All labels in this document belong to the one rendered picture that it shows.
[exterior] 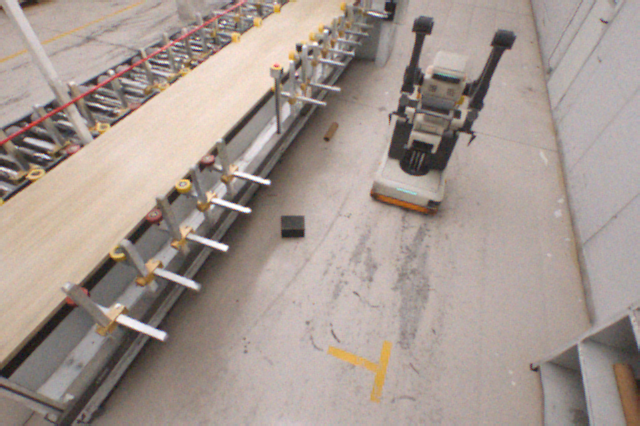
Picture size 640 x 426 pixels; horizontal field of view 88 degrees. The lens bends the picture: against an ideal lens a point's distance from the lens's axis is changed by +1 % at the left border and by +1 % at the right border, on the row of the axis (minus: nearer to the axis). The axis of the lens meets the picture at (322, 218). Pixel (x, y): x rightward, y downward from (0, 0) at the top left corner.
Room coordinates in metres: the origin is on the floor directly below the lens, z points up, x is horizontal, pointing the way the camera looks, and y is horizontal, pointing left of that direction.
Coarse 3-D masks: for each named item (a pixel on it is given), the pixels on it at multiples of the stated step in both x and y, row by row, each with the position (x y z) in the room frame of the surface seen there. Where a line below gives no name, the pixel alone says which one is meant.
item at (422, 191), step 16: (384, 160) 2.51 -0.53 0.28; (400, 160) 2.52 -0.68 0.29; (384, 176) 2.28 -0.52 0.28; (400, 176) 2.30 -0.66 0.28; (416, 176) 2.32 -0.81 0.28; (432, 176) 2.34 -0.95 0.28; (384, 192) 2.20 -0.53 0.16; (400, 192) 2.16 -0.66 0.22; (416, 192) 2.13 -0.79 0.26; (432, 192) 2.13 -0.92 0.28; (416, 208) 2.10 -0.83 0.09; (432, 208) 2.08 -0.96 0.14
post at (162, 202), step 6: (156, 198) 1.00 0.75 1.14; (162, 198) 1.01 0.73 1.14; (162, 204) 1.00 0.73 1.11; (168, 204) 1.02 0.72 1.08; (162, 210) 1.00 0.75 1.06; (168, 210) 1.01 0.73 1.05; (168, 216) 1.00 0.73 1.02; (174, 216) 1.02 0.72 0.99; (168, 222) 1.00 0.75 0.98; (174, 222) 1.01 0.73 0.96; (168, 228) 1.01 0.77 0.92; (174, 228) 1.00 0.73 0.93; (174, 234) 1.00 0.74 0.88; (180, 234) 1.02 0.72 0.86; (186, 246) 1.02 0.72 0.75
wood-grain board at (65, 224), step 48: (336, 0) 4.81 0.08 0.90; (240, 48) 3.18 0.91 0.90; (288, 48) 3.27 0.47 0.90; (192, 96) 2.28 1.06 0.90; (240, 96) 2.34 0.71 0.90; (96, 144) 1.62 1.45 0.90; (144, 144) 1.66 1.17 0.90; (192, 144) 1.71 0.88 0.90; (48, 192) 1.19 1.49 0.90; (96, 192) 1.22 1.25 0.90; (144, 192) 1.25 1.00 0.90; (0, 240) 0.86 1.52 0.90; (48, 240) 0.88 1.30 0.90; (96, 240) 0.91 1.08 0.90; (0, 288) 0.62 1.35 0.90; (48, 288) 0.64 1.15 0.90; (0, 336) 0.42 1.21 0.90
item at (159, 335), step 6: (102, 306) 0.61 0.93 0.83; (120, 318) 0.56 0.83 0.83; (126, 318) 0.56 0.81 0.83; (126, 324) 0.54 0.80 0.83; (132, 324) 0.54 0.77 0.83; (138, 324) 0.54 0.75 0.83; (138, 330) 0.52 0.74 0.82; (144, 330) 0.52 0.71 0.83; (150, 330) 0.52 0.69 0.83; (156, 330) 0.52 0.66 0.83; (150, 336) 0.50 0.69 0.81; (156, 336) 0.50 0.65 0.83; (162, 336) 0.50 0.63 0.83
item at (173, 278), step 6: (126, 264) 0.84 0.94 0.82; (156, 270) 0.81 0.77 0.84; (162, 270) 0.81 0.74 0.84; (162, 276) 0.78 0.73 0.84; (168, 276) 0.78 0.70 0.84; (174, 276) 0.78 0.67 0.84; (180, 276) 0.78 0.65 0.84; (174, 282) 0.76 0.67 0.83; (180, 282) 0.75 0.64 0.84; (186, 282) 0.76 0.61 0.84; (192, 282) 0.76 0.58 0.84; (192, 288) 0.73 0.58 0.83; (198, 288) 0.74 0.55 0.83
